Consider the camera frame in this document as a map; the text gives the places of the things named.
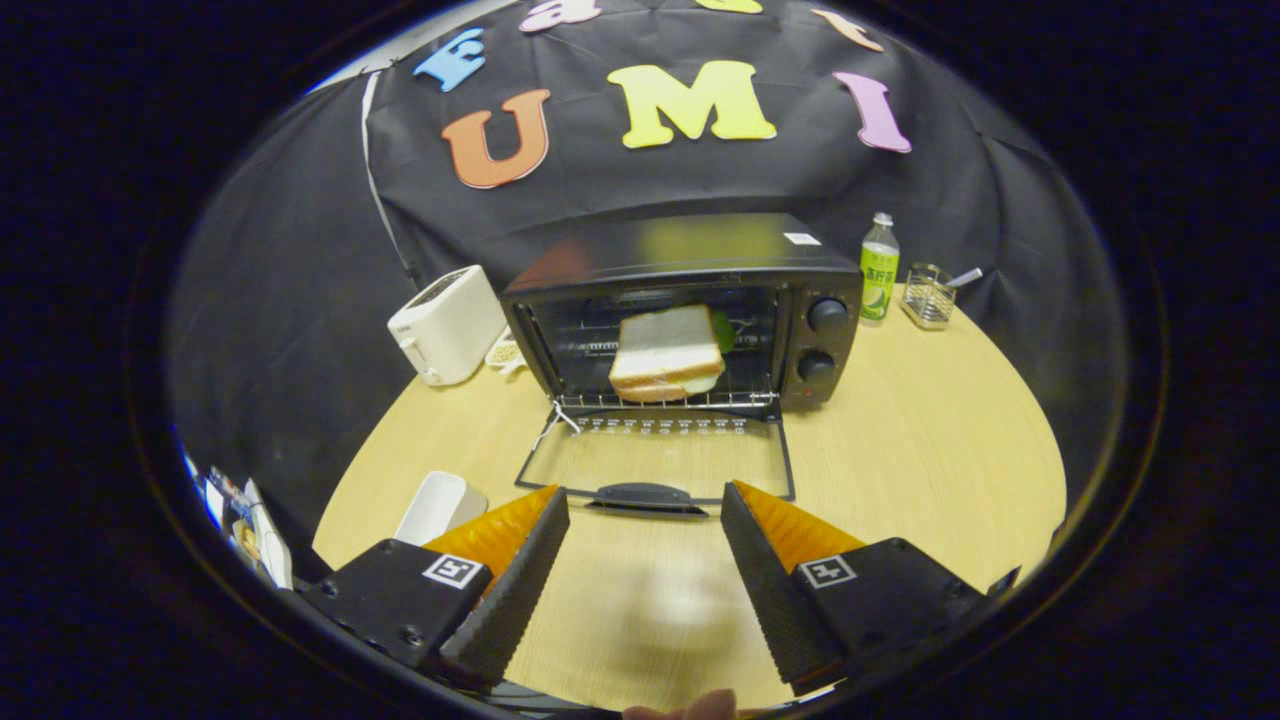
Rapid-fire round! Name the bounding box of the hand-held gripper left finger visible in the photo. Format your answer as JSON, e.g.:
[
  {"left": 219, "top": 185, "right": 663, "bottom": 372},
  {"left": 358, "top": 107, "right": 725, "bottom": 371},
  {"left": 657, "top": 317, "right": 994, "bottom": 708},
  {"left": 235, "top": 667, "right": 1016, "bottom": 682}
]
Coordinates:
[{"left": 300, "top": 485, "right": 571, "bottom": 691}]

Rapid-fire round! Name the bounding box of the white bread sandwich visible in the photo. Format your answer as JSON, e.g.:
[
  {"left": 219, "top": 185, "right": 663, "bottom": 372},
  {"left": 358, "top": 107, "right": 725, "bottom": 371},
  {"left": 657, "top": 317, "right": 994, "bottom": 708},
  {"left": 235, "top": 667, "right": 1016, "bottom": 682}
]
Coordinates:
[{"left": 608, "top": 304, "right": 738, "bottom": 405}]

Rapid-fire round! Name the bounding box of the green label drink bottle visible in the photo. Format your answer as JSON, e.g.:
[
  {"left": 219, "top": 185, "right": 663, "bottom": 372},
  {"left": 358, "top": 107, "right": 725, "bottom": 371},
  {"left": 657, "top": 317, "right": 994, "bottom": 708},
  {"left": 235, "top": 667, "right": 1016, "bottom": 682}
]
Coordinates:
[{"left": 859, "top": 211, "right": 902, "bottom": 324}]

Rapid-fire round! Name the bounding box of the black toaster oven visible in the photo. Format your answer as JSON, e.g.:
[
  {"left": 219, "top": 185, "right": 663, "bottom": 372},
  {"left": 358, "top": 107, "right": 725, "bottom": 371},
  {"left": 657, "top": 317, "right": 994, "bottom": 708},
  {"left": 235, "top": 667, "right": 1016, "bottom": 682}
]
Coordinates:
[{"left": 499, "top": 211, "right": 867, "bottom": 519}]

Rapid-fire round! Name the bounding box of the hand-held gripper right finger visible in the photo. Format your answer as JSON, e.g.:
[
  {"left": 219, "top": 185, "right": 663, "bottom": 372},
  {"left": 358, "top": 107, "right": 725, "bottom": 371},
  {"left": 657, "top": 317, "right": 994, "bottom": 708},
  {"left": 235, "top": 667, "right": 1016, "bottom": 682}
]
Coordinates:
[{"left": 719, "top": 480, "right": 1023, "bottom": 697}]

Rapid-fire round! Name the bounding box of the white bread toaster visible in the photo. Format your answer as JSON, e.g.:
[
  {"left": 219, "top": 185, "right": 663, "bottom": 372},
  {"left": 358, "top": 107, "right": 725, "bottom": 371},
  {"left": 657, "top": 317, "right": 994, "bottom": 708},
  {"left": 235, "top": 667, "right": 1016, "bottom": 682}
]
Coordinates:
[{"left": 387, "top": 264, "right": 509, "bottom": 388}]

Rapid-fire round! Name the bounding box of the stack of printed magazines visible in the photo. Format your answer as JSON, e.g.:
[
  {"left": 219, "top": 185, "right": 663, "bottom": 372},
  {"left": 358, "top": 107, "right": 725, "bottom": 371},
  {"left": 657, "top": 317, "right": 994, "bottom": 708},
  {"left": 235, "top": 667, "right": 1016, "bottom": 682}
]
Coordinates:
[{"left": 183, "top": 455, "right": 294, "bottom": 591}]

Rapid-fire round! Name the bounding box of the white rectangular food tray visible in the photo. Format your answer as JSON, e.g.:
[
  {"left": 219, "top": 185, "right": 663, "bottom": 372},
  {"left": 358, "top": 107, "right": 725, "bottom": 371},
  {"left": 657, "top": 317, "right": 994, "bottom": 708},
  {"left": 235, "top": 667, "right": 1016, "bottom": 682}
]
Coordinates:
[{"left": 394, "top": 470, "right": 490, "bottom": 549}]

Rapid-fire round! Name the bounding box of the wire mesh holder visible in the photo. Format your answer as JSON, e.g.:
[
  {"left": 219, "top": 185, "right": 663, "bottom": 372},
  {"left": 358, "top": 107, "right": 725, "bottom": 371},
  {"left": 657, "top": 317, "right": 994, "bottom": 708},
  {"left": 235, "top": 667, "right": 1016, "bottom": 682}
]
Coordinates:
[{"left": 899, "top": 263, "right": 959, "bottom": 332}]

